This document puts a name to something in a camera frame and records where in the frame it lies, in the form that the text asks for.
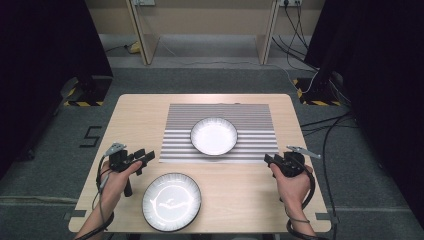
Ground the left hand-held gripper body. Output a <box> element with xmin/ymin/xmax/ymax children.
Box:
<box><xmin>104</xmin><ymin>142</ymin><xmax>142</xmax><ymax>198</ymax></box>

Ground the stand base with hazard tape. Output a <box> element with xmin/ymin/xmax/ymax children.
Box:
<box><xmin>292</xmin><ymin>76</ymin><xmax>343</xmax><ymax>107</ymax></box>
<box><xmin>61</xmin><ymin>75</ymin><xmax>113</xmax><ymax>108</ymax></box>

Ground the black floor cable bundle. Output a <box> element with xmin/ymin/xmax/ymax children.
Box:
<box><xmin>299</xmin><ymin>111</ymin><xmax>360</xmax><ymax>240</ymax></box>

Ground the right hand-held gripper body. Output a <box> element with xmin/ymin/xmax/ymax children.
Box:
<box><xmin>273</xmin><ymin>145</ymin><xmax>322</xmax><ymax>178</ymax></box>

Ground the white plate with dark rim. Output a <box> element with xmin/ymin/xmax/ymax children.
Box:
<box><xmin>189</xmin><ymin>116</ymin><xmax>239</xmax><ymax>158</ymax></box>
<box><xmin>141</xmin><ymin>172</ymin><xmax>203</xmax><ymax>233</ymax></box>

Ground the left hand-held gripper cable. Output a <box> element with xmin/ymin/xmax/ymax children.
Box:
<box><xmin>73</xmin><ymin>154</ymin><xmax>116</xmax><ymax>240</ymax></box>

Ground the person's right hand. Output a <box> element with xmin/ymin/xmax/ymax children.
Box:
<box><xmin>269</xmin><ymin>163</ymin><xmax>315</xmax><ymax>210</ymax></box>

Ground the black cable bundle at socket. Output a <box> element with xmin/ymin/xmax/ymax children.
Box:
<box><xmin>271</xmin><ymin>3</ymin><xmax>318</xmax><ymax>73</ymax></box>

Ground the hand-held gripper cable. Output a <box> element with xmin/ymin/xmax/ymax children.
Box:
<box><xmin>73</xmin><ymin>154</ymin><xmax>116</xmax><ymax>240</ymax></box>
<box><xmin>285</xmin><ymin>159</ymin><xmax>331</xmax><ymax>240</ymax></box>

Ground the black curtain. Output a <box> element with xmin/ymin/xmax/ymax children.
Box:
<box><xmin>304</xmin><ymin>0</ymin><xmax>424</xmax><ymax>231</ymax></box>
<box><xmin>0</xmin><ymin>0</ymin><xmax>114</xmax><ymax>178</ymax></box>

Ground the grey striped placemat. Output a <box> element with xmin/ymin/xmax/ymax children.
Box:
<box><xmin>159</xmin><ymin>102</ymin><xmax>280</xmax><ymax>164</ymax></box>

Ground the right hand-held gripper cable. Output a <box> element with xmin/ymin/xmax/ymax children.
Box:
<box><xmin>285</xmin><ymin>159</ymin><xmax>331</xmax><ymax>240</ymax></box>

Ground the white floor cable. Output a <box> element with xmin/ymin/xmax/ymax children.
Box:
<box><xmin>159</xmin><ymin>33</ymin><xmax>320</xmax><ymax>95</ymax></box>

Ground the beige wooden desk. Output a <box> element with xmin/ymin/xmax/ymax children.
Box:
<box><xmin>84</xmin><ymin>0</ymin><xmax>326</xmax><ymax>66</ymax></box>

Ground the grey tape strip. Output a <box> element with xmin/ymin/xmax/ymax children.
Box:
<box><xmin>63</xmin><ymin>209</ymin><xmax>87</xmax><ymax>221</ymax></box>
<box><xmin>315</xmin><ymin>212</ymin><xmax>340</xmax><ymax>225</ymax></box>

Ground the person's left hand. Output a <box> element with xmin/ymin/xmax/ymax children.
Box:
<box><xmin>100</xmin><ymin>160</ymin><xmax>143</xmax><ymax>202</ymax></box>

